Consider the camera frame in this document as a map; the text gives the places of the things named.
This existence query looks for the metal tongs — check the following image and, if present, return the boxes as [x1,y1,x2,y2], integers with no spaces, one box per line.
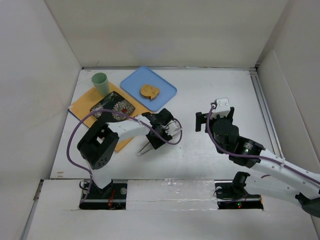
[136,128,183,158]

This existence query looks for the toasted bread slice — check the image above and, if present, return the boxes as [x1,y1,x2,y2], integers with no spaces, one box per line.
[140,84,161,101]

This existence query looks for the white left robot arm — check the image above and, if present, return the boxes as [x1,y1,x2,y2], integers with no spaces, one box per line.
[77,108,182,197]

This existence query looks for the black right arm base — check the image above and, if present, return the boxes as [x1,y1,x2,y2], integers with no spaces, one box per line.
[213,171,264,210]

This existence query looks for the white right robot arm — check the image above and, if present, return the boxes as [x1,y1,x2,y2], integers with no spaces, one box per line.
[195,104,320,218]

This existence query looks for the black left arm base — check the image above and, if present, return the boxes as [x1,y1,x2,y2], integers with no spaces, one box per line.
[79,180,128,210]

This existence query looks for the blue plastic tray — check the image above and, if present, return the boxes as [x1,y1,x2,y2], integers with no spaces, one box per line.
[120,66,177,112]

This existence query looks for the black floral square plate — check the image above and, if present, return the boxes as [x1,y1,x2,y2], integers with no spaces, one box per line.
[90,91,136,123]

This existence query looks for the green plastic cup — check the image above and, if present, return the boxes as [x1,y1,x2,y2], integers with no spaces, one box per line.
[91,72,110,97]

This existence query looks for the orange placemat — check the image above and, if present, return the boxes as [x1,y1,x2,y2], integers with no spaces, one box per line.
[68,83,149,152]

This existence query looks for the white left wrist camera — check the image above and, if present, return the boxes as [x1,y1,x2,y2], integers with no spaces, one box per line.
[166,120,182,136]

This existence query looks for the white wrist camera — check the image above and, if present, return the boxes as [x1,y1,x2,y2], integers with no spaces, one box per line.
[166,120,182,136]
[211,97,231,118]

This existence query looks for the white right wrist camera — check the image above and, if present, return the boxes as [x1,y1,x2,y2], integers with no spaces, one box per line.
[211,97,231,118]

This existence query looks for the aluminium frame rail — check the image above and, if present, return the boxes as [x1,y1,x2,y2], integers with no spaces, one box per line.
[249,67,284,158]

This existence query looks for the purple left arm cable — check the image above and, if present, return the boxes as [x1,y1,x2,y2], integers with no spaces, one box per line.
[66,108,183,204]

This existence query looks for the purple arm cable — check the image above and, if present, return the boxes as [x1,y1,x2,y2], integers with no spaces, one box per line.
[66,108,183,204]
[204,104,320,186]

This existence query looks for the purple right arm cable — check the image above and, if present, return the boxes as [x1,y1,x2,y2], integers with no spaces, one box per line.
[204,104,320,186]

